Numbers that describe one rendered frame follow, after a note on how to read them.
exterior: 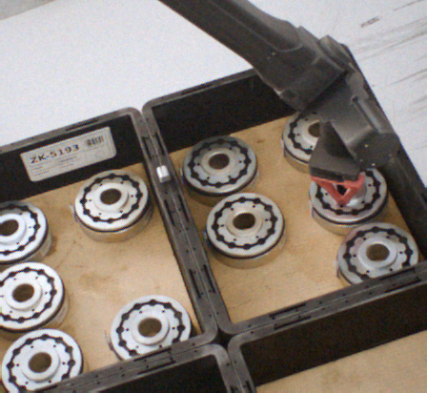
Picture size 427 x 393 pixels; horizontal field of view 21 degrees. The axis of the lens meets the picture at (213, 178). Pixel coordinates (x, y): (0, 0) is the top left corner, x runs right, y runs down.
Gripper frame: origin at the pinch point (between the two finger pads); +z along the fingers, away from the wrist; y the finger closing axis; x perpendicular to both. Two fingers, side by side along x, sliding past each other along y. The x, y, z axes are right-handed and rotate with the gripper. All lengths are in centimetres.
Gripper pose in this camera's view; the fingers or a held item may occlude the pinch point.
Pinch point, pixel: (347, 185)
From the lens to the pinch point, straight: 155.3
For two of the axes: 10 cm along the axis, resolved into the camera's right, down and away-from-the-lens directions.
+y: 3.6, -7.5, 5.5
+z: 1.3, 6.3, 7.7
